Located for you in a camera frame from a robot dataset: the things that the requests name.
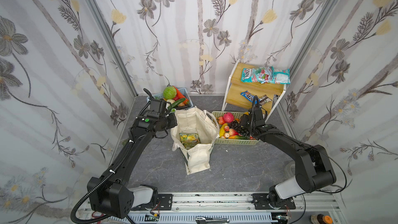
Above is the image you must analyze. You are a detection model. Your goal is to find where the brown snack bar packet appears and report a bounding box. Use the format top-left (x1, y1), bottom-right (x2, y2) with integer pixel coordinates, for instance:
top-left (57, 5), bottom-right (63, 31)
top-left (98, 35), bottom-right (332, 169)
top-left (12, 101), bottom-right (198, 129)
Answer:
top-left (259, 95), bottom-right (272, 106)

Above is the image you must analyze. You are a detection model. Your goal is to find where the blue chocolate bar packet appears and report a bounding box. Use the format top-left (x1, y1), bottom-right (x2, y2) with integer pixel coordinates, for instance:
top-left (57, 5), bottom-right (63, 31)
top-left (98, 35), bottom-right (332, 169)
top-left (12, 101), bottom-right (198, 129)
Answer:
top-left (240, 91), bottom-right (257, 103)

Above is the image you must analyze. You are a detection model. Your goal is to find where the green plastic fruit basket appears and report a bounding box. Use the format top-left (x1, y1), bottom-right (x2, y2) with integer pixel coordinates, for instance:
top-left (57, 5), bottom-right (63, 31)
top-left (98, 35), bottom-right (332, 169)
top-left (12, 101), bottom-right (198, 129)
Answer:
top-left (212, 111), bottom-right (259, 146)

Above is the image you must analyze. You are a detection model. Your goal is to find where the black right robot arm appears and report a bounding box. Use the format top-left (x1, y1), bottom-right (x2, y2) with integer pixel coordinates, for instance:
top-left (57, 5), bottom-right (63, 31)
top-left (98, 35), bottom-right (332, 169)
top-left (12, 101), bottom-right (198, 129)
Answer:
top-left (240, 95), bottom-right (337, 209)

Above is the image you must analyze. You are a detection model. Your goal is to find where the green cucumber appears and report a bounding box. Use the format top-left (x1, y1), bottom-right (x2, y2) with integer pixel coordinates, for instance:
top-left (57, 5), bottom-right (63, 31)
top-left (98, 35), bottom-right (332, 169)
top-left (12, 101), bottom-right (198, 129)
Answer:
top-left (167, 98), bottom-right (186, 112)

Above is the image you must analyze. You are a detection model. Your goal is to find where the teal white snack packet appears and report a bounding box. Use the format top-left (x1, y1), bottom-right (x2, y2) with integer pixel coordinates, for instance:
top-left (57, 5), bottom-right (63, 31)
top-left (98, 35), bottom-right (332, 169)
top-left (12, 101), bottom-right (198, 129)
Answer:
top-left (269, 67), bottom-right (291, 85)

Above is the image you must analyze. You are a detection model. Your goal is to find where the black grape bunch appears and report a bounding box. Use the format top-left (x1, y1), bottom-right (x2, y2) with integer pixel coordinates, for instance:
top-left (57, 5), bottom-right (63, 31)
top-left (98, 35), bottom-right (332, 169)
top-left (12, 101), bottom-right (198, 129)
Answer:
top-left (228, 120), bottom-right (250, 137)

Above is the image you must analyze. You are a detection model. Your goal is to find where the cream canvas grocery bag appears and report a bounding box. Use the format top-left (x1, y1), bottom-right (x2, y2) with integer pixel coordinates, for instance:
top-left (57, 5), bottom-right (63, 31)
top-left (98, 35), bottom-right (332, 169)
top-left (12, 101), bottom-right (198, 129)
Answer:
top-left (171, 107), bottom-right (220, 175)

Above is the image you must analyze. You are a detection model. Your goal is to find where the red green candy packet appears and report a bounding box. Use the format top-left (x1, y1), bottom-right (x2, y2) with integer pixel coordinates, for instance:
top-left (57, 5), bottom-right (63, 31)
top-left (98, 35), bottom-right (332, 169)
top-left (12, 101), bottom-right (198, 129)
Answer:
top-left (240, 66), bottom-right (273, 84)

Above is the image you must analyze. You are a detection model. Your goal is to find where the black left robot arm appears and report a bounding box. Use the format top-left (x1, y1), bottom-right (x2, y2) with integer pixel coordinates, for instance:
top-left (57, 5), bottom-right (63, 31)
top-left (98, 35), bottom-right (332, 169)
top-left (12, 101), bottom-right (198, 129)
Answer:
top-left (70, 89), bottom-right (177, 224)

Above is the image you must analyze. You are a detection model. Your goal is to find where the green tea snack packet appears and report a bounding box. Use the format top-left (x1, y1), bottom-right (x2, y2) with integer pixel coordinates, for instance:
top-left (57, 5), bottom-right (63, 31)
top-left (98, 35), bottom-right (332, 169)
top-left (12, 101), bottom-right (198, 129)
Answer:
top-left (179, 133), bottom-right (201, 150)

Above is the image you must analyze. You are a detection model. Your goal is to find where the white wooden two-tier shelf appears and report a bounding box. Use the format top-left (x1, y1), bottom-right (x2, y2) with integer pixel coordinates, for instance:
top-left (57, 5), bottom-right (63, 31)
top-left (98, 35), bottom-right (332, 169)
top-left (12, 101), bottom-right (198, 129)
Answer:
top-left (222, 62), bottom-right (287, 119)

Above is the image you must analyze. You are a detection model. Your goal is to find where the green cabbage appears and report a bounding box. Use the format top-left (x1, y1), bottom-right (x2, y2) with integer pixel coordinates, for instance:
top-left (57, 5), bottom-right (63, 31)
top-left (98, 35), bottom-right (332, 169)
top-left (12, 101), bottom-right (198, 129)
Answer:
top-left (163, 86), bottom-right (177, 100)

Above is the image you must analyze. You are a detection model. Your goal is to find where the blue plastic vegetable basket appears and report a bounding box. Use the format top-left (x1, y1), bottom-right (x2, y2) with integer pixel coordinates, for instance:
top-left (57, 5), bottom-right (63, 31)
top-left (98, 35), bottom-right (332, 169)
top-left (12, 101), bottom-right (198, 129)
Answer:
top-left (153, 88), bottom-right (194, 110)

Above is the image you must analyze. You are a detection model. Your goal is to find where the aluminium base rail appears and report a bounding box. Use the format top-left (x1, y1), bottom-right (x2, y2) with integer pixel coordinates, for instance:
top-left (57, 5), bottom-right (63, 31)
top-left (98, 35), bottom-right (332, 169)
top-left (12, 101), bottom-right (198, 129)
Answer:
top-left (80, 191), bottom-right (346, 224)

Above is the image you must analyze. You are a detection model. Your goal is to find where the orange capped bottle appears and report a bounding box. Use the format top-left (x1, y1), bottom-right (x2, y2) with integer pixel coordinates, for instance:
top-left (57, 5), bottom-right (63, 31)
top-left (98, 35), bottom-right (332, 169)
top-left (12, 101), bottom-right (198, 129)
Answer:
top-left (310, 214), bottom-right (333, 224)

